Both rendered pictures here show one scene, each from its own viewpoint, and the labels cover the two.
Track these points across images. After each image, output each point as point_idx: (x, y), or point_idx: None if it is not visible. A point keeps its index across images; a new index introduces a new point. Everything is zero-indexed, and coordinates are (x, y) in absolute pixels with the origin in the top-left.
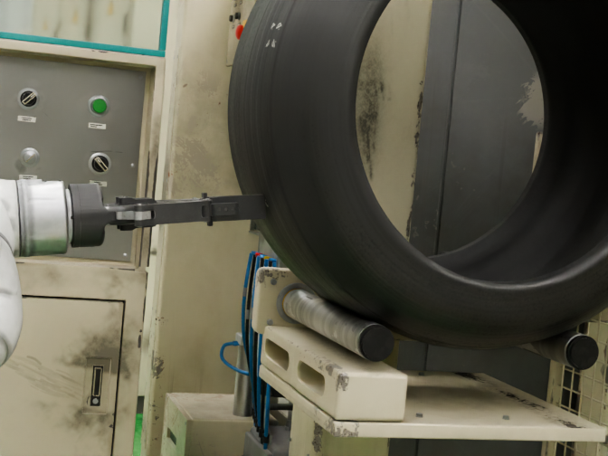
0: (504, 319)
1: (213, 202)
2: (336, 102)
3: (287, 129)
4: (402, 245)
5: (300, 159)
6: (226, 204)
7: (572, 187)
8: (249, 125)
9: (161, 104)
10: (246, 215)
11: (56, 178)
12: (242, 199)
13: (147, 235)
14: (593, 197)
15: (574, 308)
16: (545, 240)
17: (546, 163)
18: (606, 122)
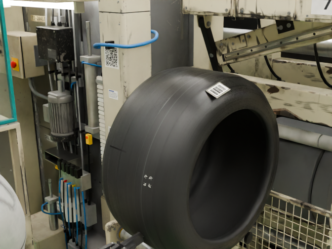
0: (232, 246)
1: (125, 246)
2: (182, 206)
3: (162, 221)
4: (205, 243)
5: (169, 230)
6: (132, 246)
7: (213, 155)
8: (133, 210)
9: (21, 144)
10: (137, 244)
11: None
12: (135, 239)
13: (26, 200)
14: (223, 159)
15: (249, 229)
16: (208, 178)
17: (204, 149)
18: (225, 130)
